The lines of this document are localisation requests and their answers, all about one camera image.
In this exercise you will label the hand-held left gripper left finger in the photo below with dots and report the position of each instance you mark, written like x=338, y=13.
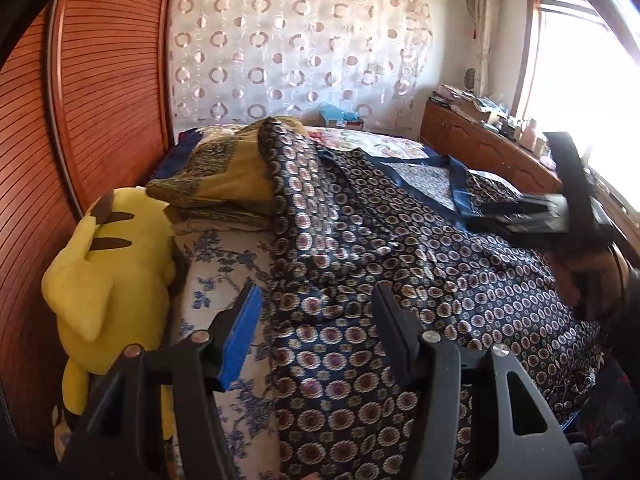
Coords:
x=242, y=330

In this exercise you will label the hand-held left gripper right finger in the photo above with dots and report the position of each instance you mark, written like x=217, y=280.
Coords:
x=395, y=330

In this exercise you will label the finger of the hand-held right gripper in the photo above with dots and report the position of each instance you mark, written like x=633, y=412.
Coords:
x=515, y=206
x=535, y=227

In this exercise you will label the person's right forearm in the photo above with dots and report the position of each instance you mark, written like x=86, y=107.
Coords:
x=622, y=340

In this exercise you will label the person's right hand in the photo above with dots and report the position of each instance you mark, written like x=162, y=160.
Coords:
x=565, y=280

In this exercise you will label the blue floral bed sheet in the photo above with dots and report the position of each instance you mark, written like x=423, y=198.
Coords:
x=225, y=265

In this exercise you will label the wooden cabinet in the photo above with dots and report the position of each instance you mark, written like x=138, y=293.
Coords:
x=465, y=135

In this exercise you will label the assorted clutter on cabinet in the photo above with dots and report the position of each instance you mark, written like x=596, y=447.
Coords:
x=480, y=107

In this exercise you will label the bright window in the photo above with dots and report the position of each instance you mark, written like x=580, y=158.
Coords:
x=575, y=70

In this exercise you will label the yellow plush toy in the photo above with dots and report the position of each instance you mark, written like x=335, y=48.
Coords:
x=115, y=280

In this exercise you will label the olive patterned pillow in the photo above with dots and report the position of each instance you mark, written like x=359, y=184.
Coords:
x=225, y=165

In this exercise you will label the pink floral quilt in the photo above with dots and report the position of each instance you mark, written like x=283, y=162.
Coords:
x=350, y=140

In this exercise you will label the light blue box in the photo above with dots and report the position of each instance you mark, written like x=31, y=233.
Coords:
x=340, y=115

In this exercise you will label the wooden headboard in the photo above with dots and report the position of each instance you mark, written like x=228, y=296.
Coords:
x=100, y=85

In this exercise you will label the white circle-pattern curtain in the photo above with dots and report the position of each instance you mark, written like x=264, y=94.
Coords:
x=275, y=35

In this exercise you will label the white wall pipe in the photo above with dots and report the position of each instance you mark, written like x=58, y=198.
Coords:
x=485, y=35

